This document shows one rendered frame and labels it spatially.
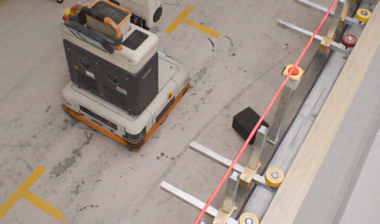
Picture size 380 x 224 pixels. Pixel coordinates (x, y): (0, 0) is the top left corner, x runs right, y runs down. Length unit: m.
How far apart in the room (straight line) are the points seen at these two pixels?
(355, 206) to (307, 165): 1.91
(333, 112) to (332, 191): 2.02
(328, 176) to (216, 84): 3.19
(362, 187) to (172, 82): 2.94
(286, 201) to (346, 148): 1.66
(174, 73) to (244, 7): 1.22
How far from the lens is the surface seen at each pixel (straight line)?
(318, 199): 0.43
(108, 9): 2.80
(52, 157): 3.30
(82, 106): 3.19
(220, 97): 3.54
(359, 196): 0.33
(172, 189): 2.17
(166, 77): 3.27
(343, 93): 2.53
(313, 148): 2.29
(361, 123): 0.48
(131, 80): 2.77
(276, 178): 2.15
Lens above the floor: 2.73
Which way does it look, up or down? 50 degrees down
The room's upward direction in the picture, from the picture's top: 4 degrees clockwise
